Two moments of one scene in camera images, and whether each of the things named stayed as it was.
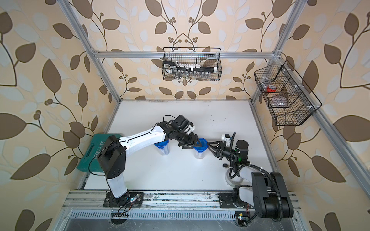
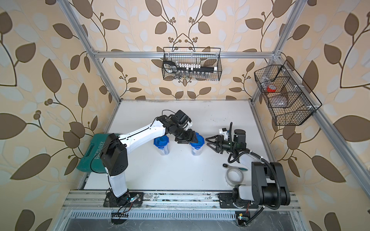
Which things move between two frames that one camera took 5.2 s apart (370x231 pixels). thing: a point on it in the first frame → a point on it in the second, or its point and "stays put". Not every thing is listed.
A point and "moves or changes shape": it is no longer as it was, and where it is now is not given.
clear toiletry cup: x=165 y=150 stays put
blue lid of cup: x=161 y=145 stays put
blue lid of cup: x=204 y=147 moves or changes shape
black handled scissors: x=170 y=66 stays put
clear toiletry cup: x=198 y=155 moves or changes shape
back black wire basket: x=189 y=63 stays put
